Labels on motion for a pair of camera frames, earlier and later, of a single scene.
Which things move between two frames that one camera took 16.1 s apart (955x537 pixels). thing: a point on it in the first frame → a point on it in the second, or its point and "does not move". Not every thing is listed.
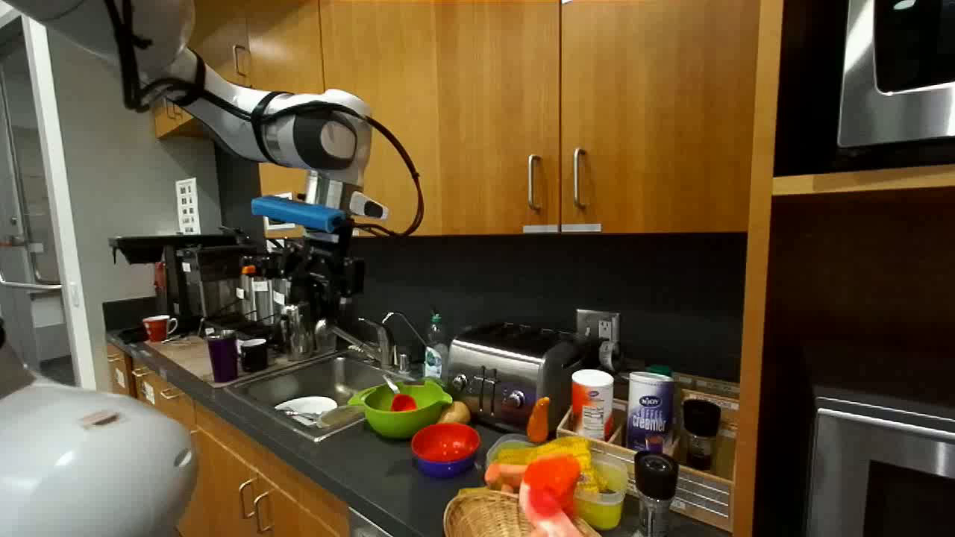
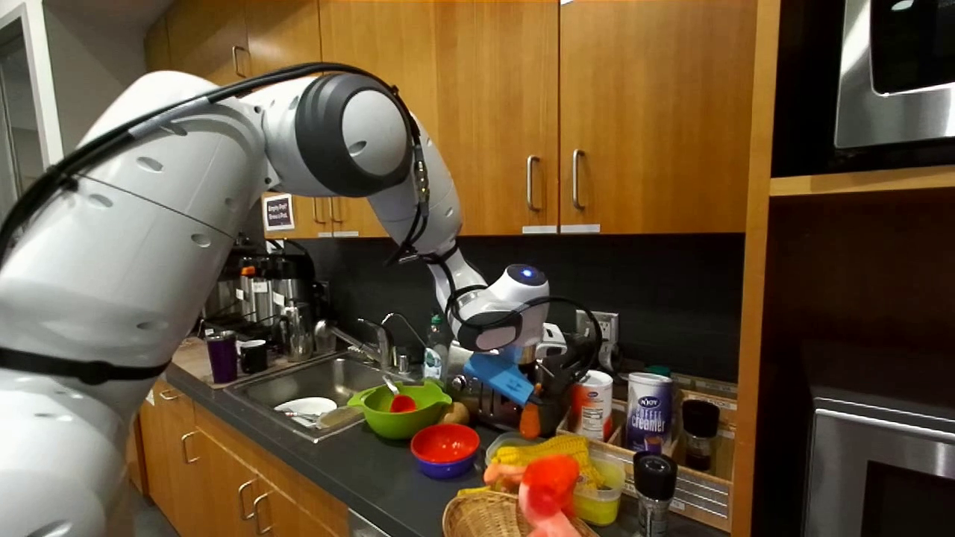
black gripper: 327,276 → 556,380
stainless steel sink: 310,394 does not move
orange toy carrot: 537,425 does not move
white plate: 307,407 does not move
